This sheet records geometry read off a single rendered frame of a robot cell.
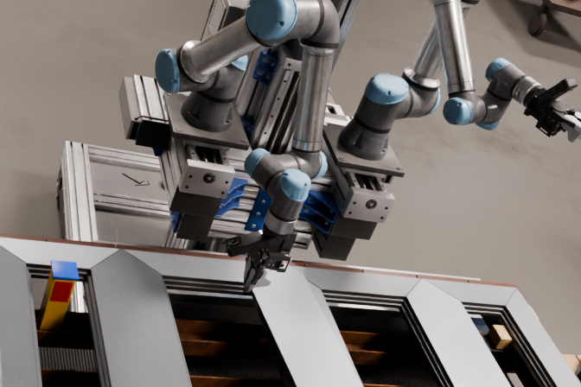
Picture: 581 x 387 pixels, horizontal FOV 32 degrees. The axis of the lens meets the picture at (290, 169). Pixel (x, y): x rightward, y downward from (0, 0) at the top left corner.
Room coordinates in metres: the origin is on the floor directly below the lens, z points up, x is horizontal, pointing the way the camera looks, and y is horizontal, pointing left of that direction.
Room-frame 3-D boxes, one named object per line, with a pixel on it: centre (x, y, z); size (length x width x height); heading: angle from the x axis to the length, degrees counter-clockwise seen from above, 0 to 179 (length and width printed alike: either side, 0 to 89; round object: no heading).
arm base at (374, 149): (2.75, -0.17, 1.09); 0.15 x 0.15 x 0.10
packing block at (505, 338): (2.44, -0.74, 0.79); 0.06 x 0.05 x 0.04; 27
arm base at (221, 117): (2.55, 0.28, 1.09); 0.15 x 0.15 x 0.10
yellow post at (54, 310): (1.87, 0.40, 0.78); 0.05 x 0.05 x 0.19; 27
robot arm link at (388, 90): (2.76, -0.18, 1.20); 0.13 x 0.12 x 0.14; 140
